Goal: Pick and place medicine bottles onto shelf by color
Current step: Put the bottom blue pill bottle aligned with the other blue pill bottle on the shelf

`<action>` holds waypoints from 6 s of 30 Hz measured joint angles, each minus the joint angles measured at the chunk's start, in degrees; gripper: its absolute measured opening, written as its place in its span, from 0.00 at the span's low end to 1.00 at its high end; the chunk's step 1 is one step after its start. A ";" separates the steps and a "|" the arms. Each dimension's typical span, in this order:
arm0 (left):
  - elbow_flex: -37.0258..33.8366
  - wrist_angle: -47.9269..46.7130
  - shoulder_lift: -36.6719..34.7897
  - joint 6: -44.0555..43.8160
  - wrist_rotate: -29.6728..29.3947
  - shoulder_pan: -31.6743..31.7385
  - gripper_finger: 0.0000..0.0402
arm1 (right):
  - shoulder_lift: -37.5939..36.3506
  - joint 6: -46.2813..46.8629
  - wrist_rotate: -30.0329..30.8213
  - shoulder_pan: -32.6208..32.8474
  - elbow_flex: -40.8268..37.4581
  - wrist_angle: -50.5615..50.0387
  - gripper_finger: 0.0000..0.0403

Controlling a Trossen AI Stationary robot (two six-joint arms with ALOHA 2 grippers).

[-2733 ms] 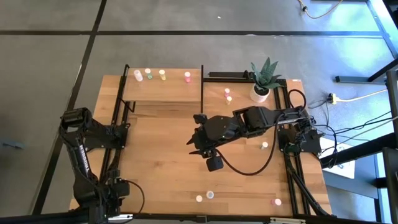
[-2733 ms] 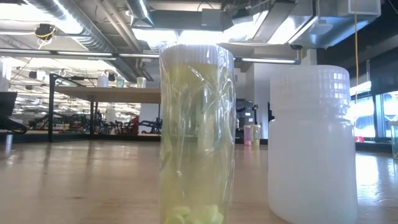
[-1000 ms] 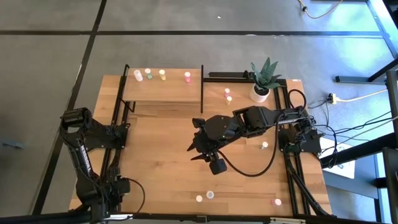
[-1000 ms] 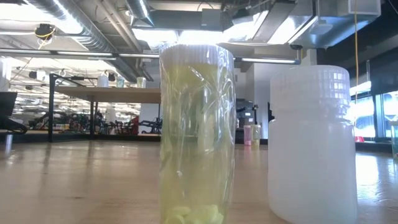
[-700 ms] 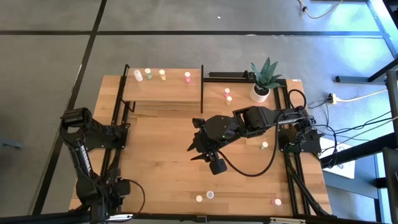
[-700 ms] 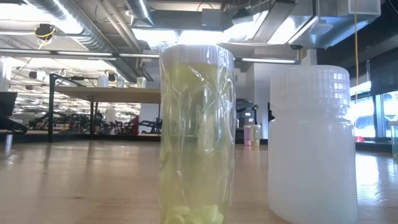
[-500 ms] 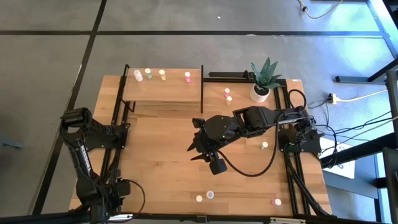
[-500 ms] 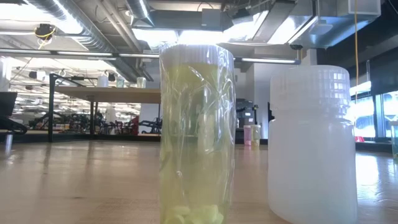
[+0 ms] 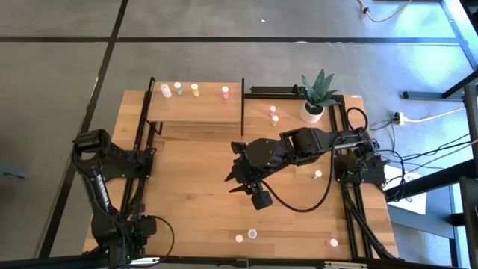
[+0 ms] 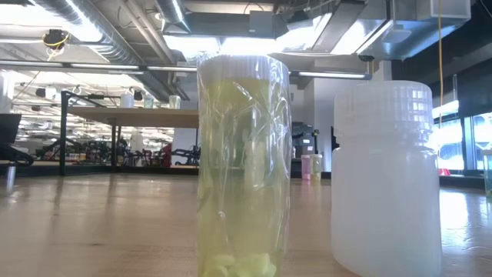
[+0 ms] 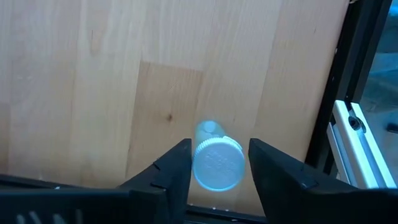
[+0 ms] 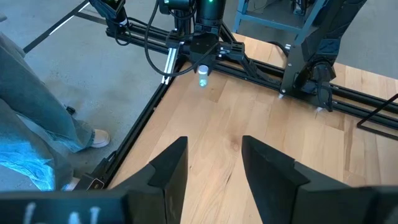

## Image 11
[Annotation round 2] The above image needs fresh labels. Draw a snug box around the silver metal bracket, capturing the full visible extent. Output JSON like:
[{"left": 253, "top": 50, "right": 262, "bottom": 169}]
[{"left": 325, "top": 99, "right": 398, "bottom": 190}]

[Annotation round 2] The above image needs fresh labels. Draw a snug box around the long black frame bar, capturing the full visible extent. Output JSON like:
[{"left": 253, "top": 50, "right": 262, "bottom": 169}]
[{"left": 303, "top": 0, "right": 394, "bottom": 175}]

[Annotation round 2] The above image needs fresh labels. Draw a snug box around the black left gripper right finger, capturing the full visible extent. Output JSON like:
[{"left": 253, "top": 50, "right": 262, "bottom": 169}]
[{"left": 248, "top": 138, "right": 398, "bottom": 224}]

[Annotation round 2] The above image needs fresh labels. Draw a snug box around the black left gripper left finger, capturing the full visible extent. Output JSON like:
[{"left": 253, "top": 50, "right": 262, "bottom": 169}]
[{"left": 116, "top": 138, "right": 193, "bottom": 224}]

